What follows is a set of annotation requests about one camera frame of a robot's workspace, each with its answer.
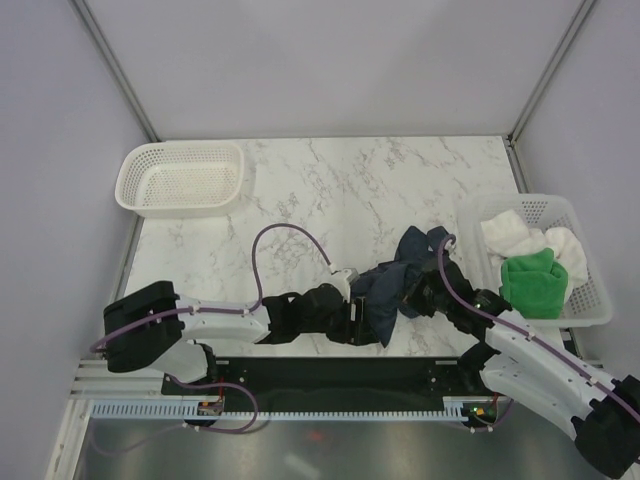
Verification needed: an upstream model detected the dark blue towel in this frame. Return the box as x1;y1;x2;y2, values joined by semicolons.
351;226;449;347

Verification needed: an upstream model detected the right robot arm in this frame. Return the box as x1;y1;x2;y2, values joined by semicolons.
402;260;639;479

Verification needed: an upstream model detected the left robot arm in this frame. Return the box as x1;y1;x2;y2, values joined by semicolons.
94;280;378;394

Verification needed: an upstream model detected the white towel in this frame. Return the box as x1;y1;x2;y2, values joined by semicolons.
481;210;589;288

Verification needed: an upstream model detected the green towel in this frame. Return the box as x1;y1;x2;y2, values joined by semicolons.
499;248;569;320

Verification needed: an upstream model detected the white perforated basket left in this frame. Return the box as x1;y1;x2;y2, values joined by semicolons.
115;140;246;219

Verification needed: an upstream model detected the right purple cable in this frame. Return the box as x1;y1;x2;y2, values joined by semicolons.
437;234;640;416

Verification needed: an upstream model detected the purple cable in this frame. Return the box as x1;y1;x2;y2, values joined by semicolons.
437;234;640;416
89;223;346;357

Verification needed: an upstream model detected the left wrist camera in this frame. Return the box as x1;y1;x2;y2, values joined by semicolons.
329;268;359;297

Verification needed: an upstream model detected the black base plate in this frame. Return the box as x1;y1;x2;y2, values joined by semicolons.
159;354;506;415

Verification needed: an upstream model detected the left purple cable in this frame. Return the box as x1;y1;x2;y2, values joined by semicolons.
89;223;346;357

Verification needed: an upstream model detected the white cable duct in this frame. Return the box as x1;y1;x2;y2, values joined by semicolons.
90;397;474;422

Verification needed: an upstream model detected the right aluminium frame post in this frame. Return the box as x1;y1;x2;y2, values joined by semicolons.
505;0;599;149

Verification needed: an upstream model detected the aluminium frame post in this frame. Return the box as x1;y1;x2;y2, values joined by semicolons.
505;0;599;149
69;0;160;142

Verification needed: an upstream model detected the left aluminium frame post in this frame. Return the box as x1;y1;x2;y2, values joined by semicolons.
69;0;160;142

